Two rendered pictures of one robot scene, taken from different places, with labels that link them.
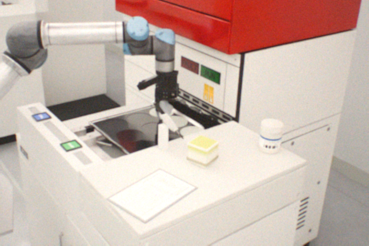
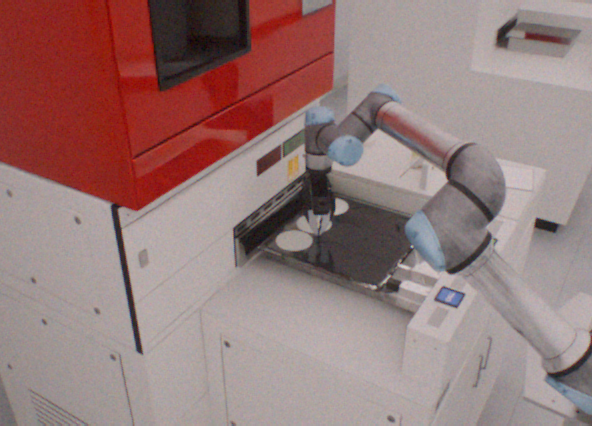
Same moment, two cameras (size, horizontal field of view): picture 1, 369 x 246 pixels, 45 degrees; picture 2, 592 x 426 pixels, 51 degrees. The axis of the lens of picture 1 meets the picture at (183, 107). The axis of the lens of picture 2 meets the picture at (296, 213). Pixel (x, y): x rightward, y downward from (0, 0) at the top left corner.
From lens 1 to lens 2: 2.63 m
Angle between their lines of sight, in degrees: 94
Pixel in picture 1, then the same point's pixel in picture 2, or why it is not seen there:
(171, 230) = not seen: hidden behind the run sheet
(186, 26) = (290, 100)
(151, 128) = (349, 235)
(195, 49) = (272, 132)
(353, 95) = not seen: outside the picture
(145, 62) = (192, 245)
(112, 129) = (380, 262)
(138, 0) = (205, 134)
